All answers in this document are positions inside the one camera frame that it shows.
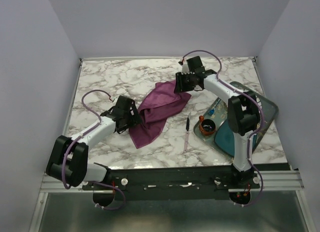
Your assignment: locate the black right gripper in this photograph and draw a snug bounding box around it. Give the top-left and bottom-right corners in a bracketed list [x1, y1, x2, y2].
[172, 72, 195, 94]

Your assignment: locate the purple cloth napkin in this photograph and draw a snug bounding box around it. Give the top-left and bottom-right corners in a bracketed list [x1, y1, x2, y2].
[129, 80, 191, 149]

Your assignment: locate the pink handled steel knife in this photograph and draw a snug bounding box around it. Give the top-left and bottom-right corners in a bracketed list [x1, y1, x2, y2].
[183, 113, 191, 153]

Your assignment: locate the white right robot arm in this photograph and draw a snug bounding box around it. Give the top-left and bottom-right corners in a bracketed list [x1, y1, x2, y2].
[174, 69, 264, 188]

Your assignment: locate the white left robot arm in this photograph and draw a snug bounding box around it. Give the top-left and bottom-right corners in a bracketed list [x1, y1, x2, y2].
[45, 95, 142, 190]

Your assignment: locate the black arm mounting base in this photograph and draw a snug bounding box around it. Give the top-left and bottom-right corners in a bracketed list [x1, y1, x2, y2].
[82, 165, 260, 201]

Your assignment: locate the blue plastic fork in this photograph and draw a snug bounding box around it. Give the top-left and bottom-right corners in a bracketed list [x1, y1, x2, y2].
[207, 98, 221, 116]

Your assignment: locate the orange patterned mug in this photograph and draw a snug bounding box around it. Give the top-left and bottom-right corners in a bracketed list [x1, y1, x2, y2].
[198, 115, 216, 137]

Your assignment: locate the green floral serving tray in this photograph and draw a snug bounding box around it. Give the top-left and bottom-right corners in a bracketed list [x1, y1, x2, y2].
[193, 92, 279, 159]

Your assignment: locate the teal square plate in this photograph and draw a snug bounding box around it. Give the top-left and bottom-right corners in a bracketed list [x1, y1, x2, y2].
[214, 119, 256, 158]

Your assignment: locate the white blue striped plate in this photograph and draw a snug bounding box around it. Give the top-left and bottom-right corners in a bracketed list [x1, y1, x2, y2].
[248, 90, 263, 108]

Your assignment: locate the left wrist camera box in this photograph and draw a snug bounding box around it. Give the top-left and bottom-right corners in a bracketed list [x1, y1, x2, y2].
[114, 95, 135, 111]

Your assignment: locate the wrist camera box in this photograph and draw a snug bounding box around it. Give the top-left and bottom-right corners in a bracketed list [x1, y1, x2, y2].
[182, 56, 205, 74]
[114, 95, 135, 111]

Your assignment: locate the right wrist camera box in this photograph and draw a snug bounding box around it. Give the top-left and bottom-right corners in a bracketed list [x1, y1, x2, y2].
[182, 56, 205, 74]

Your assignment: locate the aluminium frame rail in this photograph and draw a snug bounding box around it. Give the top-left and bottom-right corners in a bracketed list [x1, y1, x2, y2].
[40, 170, 305, 193]

